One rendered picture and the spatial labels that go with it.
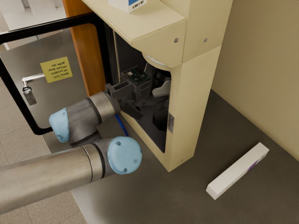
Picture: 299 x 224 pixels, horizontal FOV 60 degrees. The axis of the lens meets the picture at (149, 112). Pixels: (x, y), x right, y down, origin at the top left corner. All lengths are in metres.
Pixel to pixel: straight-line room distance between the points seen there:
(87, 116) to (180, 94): 0.23
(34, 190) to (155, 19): 0.35
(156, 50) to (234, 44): 0.60
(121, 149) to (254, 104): 0.69
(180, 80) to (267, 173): 0.54
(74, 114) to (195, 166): 0.47
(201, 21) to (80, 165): 0.34
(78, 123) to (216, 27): 0.37
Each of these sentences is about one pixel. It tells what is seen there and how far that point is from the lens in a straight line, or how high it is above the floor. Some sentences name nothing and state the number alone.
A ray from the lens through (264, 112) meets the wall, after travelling 1.07.
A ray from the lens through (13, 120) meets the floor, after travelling 2.51.
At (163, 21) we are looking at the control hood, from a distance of 0.46.
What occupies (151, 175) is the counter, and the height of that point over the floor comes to 0.94.
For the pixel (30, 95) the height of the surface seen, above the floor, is 1.20.
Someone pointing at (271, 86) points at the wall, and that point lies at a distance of 1.00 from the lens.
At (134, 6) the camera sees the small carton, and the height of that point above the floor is 1.52.
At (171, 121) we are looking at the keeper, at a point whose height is 1.21.
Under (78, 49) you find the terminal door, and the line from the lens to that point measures 0.79.
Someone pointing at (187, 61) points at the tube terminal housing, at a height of 1.41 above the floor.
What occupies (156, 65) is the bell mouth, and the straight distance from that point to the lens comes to 0.66.
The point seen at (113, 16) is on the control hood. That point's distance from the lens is 0.48.
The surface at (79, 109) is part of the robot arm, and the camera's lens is 0.64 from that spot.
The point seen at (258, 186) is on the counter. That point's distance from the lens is 0.95.
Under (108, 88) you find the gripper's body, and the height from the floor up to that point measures 1.29.
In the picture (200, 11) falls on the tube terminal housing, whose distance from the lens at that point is 0.49.
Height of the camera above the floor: 1.75
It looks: 50 degrees down
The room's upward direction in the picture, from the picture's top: straight up
